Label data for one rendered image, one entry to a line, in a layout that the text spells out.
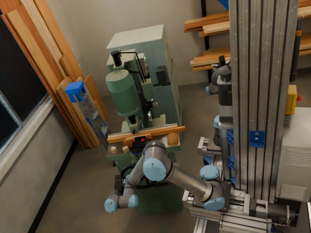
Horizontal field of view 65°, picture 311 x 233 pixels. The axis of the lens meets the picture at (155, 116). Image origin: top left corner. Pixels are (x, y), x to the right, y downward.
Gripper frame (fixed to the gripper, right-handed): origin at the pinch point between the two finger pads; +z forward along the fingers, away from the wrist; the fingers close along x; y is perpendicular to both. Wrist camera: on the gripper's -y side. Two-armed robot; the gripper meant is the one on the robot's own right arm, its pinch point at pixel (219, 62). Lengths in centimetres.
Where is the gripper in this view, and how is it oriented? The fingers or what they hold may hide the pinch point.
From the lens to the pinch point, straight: 230.9
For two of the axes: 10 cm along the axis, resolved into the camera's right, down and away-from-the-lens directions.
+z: 0.3, -4.8, 8.8
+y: 2.6, 8.5, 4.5
